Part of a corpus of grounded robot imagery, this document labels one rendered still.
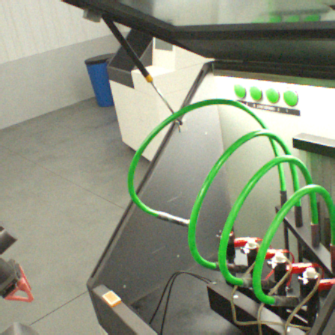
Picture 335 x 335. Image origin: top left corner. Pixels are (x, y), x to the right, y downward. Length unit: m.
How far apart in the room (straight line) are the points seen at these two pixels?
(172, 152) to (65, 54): 6.71
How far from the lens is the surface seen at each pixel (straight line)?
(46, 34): 7.82
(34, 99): 7.70
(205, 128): 1.33
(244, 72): 1.18
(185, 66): 3.87
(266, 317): 1.04
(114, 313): 1.18
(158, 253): 1.35
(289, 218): 1.14
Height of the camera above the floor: 1.69
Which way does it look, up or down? 23 degrees down
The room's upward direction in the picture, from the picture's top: 11 degrees counter-clockwise
